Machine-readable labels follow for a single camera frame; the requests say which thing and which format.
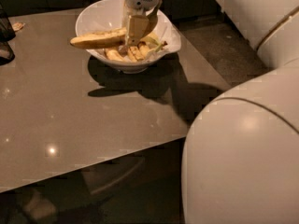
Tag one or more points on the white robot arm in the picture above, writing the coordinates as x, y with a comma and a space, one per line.
240, 162

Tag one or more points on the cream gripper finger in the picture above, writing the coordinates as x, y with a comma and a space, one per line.
137, 27
153, 19

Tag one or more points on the white paper liner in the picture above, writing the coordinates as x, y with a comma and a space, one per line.
164, 33

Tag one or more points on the white ceramic bowl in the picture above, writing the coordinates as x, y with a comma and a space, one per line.
106, 15

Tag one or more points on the small tan scrap on table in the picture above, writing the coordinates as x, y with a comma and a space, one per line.
17, 26

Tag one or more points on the small banana pieces in bowl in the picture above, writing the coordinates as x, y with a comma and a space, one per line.
147, 46

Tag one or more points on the yellow banana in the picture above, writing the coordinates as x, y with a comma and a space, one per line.
100, 39

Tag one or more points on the dark mesh container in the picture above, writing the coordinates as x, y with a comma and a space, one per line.
6, 34

